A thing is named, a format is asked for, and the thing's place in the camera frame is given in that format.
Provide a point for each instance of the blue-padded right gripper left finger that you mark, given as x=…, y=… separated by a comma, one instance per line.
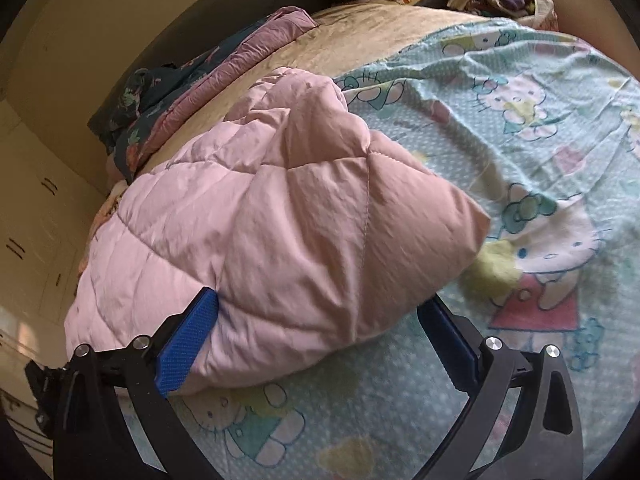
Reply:
x=78, y=408

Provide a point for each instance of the purple and teal floral quilt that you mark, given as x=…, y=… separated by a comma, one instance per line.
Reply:
x=156, y=102

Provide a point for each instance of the beige bed sheet mattress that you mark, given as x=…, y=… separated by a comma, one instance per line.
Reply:
x=346, y=37

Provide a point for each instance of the dark grey headboard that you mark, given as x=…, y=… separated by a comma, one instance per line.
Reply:
x=202, y=26

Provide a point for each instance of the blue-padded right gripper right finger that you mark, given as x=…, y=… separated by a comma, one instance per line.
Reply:
x=544, y=437

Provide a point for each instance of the light blue cartoon blanket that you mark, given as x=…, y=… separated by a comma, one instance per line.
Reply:
x=495, y=165

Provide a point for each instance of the pink quilted jacket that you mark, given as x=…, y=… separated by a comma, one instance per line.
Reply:
x=315, y=231

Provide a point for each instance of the cream built-in wardrobe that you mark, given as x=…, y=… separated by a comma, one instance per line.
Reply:
x=46, y=211

